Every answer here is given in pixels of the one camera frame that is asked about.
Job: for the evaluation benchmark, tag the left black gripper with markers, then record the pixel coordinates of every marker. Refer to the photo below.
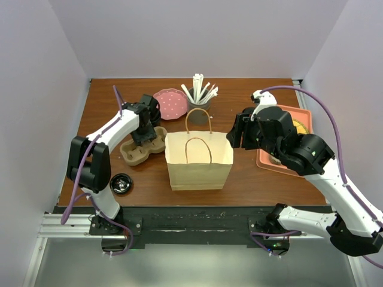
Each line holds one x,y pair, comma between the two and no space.
149,135

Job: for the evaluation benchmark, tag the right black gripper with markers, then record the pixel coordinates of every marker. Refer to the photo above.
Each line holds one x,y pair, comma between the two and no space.
242,122

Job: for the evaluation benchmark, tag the cardboard two-cup carrier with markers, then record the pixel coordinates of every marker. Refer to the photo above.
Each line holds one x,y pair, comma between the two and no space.
134,155

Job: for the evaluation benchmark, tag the beige paper bag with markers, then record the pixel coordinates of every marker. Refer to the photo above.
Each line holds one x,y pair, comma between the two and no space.
198,160

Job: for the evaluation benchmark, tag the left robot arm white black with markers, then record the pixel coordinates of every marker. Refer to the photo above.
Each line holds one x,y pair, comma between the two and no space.
89,166

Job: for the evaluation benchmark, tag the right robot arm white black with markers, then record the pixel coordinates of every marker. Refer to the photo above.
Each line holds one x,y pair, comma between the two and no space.
354,227

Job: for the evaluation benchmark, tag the orange plastic tray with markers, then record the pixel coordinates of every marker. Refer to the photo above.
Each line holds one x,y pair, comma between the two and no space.
265,161

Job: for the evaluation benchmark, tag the pink polka dot plate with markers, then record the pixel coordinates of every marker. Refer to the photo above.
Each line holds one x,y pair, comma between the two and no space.
172,103

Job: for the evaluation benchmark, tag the grey utensil holder can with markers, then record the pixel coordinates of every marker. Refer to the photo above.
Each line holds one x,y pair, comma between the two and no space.
198,117

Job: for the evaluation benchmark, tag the white wrapped straws bundle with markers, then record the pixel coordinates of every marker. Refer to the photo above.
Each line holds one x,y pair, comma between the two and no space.
200,93

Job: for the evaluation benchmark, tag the black cup lid on table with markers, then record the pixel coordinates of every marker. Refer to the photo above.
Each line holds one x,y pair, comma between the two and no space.
121,184

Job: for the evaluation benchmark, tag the yellow woven coaster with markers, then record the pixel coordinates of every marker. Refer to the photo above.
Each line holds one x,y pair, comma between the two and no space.
300,127

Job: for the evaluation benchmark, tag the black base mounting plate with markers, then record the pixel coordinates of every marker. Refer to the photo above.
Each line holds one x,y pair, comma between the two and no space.
195,225

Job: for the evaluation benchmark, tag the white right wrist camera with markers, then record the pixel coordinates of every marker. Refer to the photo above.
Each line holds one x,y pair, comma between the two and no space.
262,101

